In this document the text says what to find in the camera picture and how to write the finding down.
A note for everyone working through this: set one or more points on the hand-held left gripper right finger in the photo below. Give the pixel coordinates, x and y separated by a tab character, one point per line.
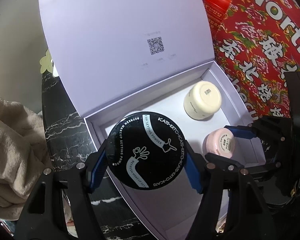
193	172

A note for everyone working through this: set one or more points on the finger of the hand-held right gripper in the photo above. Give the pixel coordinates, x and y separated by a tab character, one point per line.
222	158
240	132

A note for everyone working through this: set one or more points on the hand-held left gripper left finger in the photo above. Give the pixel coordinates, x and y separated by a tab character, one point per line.
97	170

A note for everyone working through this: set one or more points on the small pink blush jar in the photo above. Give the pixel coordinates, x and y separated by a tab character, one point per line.
216	142

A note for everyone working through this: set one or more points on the cream round jar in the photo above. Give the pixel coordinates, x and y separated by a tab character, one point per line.
202	100

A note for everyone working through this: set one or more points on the black round powder container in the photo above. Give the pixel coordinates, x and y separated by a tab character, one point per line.
145	150

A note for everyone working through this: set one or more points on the lavender gift box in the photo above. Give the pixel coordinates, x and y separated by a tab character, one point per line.
115	42

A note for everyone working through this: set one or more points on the red floral paper bag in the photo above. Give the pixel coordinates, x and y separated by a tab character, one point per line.
252	55

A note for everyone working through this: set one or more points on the beige fleece blanket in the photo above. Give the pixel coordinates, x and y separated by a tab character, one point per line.
15	142

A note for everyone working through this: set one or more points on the pale green flower coaster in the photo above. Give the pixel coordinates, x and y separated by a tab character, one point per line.
45	63

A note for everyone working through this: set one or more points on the red printed can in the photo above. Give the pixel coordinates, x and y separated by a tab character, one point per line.
216	7

